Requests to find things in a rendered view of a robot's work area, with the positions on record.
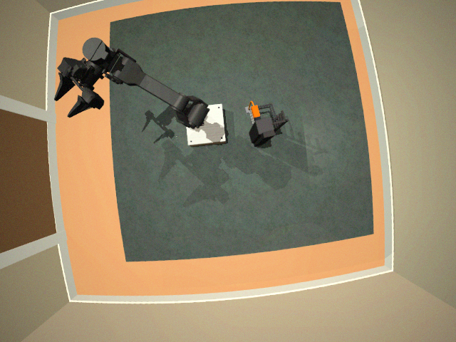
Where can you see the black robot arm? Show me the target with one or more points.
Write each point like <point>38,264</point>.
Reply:
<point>128,71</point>

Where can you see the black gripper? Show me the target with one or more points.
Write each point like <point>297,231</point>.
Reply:
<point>89,99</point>

